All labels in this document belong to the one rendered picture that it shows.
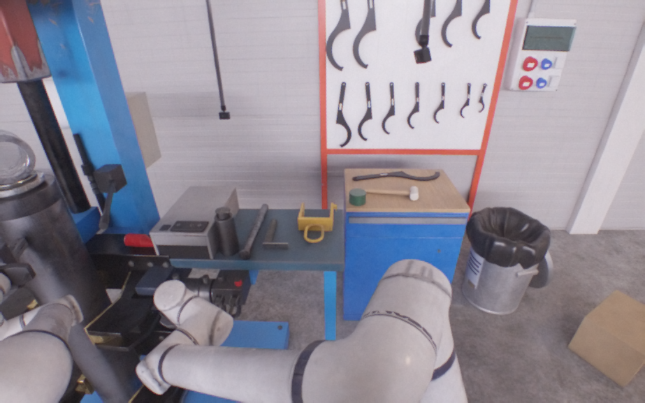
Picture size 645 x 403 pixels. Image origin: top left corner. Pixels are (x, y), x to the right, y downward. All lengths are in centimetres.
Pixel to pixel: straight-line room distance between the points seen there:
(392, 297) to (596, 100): 328
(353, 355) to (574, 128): 333
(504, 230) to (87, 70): 261
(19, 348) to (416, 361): 52
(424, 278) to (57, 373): 54
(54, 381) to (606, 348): 262
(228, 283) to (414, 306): 95
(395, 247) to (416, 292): 157
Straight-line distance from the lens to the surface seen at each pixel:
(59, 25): 156
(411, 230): 201
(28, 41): 141
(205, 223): 136
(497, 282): 257
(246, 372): 58
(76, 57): 155
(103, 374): 175
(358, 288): 227
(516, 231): 271
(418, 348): 45
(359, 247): 204
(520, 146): 341
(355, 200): 189
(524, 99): 328
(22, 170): 132
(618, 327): 268
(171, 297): 95
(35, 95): 163
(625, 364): 269
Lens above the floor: 189
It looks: 29 degrees down
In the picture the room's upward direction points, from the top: 1 degrees counter-clockwise
